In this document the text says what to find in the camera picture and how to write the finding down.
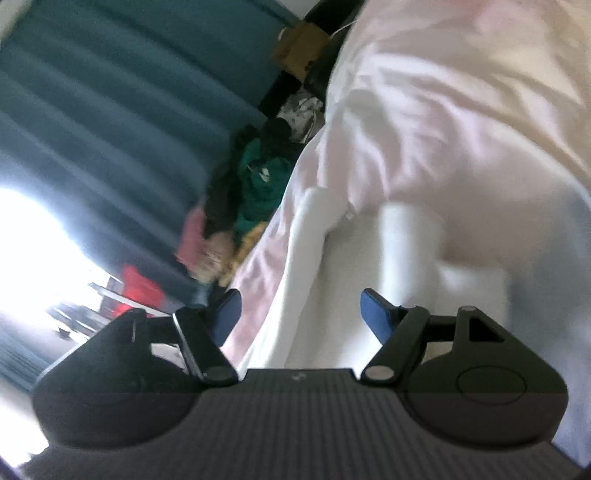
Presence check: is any white zip-up jacket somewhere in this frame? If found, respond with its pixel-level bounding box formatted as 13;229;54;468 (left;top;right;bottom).
242;188;508;373

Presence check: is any dark green clothes pile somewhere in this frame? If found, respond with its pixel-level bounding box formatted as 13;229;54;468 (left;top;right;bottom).
204;118;303;244

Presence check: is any red cloth on stand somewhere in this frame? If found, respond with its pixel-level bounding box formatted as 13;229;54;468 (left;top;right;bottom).
122;264;165;309

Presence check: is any window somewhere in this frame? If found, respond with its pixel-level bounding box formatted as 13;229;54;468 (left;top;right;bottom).
1;187;110;321

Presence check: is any pink garment in pile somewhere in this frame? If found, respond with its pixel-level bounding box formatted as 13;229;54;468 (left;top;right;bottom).
175;206;206;271

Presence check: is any pastel pink blue duvet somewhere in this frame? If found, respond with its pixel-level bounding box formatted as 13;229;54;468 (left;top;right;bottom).
222;1;590;465

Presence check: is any teal curtain right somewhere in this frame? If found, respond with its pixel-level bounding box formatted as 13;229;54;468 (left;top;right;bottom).
1;1;296;301

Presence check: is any brown cardboard box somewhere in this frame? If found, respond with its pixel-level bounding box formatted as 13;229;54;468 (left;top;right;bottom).
272;21;331;82

